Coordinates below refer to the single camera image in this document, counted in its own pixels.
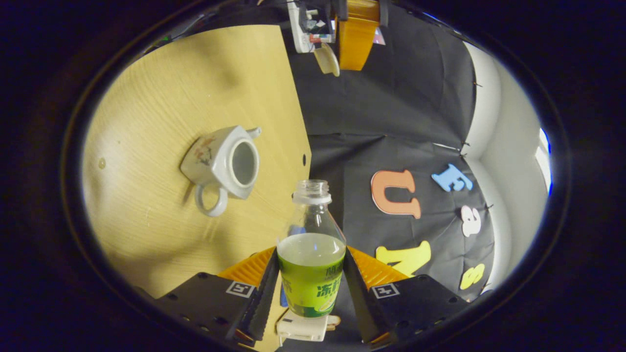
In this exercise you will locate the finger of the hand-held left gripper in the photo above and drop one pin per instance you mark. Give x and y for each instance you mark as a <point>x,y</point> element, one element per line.
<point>357,39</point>

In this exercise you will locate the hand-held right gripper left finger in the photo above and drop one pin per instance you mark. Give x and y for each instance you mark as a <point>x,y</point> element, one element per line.
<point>259,303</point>

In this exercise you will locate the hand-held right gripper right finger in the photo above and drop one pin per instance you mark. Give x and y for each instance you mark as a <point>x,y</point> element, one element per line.
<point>357,303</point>

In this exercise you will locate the white teacup lid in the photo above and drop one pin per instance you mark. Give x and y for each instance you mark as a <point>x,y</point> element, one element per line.
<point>326,59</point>

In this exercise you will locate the clear water bottle green label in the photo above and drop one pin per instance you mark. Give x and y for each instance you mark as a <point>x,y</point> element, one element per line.
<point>310,274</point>

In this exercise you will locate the white ceramic teacup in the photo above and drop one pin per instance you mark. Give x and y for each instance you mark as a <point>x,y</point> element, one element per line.
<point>215,161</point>

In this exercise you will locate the toasted bread slice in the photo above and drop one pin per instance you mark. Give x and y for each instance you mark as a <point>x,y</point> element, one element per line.
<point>333,321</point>

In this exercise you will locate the white toaster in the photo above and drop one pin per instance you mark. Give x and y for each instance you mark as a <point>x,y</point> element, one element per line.
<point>301,328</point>

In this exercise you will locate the white side table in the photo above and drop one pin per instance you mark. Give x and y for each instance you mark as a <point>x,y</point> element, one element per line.
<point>298,34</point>

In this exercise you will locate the black backdrop cloth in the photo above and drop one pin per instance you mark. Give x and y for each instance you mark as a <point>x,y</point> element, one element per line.
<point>391,98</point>

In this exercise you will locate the ceiling light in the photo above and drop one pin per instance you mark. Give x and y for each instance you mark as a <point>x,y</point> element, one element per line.
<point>544,164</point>

